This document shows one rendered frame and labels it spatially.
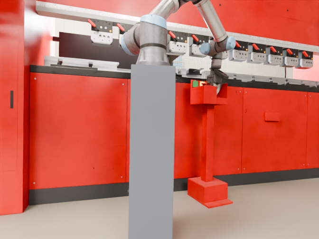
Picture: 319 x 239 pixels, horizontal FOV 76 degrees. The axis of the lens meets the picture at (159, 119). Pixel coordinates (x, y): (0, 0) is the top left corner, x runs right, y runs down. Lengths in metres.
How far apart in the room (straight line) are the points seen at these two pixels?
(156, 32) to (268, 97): 1.37
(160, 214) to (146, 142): 0.30
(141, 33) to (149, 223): 0.79
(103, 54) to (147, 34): 1.29
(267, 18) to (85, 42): 1.74
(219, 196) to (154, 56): 1.03
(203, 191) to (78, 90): 1.05
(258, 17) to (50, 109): 1.92
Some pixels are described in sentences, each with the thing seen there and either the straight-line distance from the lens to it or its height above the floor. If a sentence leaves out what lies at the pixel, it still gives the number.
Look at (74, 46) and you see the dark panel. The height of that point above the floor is 1.22.
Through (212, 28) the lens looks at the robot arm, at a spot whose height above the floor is 1.09.
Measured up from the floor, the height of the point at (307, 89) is 0.85.
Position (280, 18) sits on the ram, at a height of 1.53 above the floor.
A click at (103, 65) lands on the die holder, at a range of 1.60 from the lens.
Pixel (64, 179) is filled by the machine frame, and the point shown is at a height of 0.15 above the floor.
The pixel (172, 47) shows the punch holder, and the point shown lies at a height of 1.13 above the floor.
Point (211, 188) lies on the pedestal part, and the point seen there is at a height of 0.11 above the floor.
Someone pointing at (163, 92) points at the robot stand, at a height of 0.67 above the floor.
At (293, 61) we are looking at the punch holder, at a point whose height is 1.13.
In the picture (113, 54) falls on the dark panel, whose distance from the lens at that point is 2.18.
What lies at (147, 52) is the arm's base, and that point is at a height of 0.83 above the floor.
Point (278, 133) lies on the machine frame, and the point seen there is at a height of 0.44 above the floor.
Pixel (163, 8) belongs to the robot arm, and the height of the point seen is 1.13.
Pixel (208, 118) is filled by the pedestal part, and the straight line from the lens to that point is 1.44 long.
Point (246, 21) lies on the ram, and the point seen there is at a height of 1.44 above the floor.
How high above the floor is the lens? 0.57
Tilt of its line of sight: 1 degrees down
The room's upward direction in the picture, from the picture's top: 1 degrees clockwise
